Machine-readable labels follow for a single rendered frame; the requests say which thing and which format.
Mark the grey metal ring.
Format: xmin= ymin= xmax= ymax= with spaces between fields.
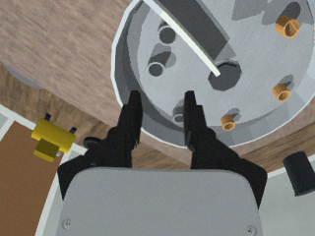
xmin=172 ymin=107 xmax=183 ymax=124
xmin=147 ymin=56 xmax=165 ymax=78
xmin=157 ymin=22 xmax=178 ymax=46

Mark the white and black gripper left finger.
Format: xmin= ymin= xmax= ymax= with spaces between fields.
xmin=57 ymin=90 xmax=143 ymax=201

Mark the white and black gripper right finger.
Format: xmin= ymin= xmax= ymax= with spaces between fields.
xmin=182 ymin=90 xmax=268 ymax=210

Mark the bronze bushing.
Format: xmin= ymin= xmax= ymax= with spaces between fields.
xmin=272 ymin=84 xmax=290 ymax=101
xmin=220 ymin=115 xmax=235 ymax=131
xmin=275 ymin=15 xmax=299 ymax=38

